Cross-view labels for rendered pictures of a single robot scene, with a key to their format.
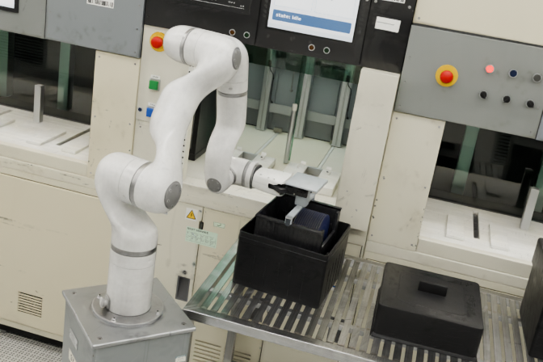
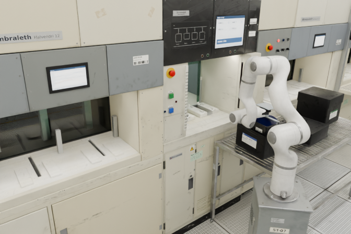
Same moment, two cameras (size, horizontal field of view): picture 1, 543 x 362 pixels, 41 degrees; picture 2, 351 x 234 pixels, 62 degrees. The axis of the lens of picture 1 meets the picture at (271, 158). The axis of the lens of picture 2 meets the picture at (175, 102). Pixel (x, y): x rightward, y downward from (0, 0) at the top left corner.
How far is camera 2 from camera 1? 2.16 m
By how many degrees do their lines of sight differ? 46
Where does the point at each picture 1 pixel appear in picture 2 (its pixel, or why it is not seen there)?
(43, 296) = not seen: outside the picture
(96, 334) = (303, 207)
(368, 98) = not seen: hidden behind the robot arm
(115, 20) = (150, 69)
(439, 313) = (318, 127)
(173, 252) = (185, 170)
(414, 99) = not seen: hidden behind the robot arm
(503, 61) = (280, 36)
